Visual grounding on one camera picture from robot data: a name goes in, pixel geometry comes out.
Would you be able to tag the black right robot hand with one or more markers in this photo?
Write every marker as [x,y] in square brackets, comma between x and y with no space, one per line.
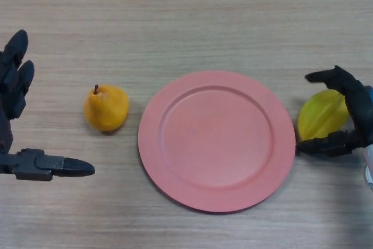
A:
[361,109]

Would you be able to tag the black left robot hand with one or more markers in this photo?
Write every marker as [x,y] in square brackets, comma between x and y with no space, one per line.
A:
[7,106]

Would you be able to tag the yellow starfruit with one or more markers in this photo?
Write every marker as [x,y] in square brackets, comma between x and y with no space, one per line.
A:
[320,115]

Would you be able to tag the pink round plate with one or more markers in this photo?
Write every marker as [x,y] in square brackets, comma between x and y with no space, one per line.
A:
[217,141]

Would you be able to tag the orange yellow pear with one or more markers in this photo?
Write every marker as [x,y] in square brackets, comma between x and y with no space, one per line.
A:
[106,109]

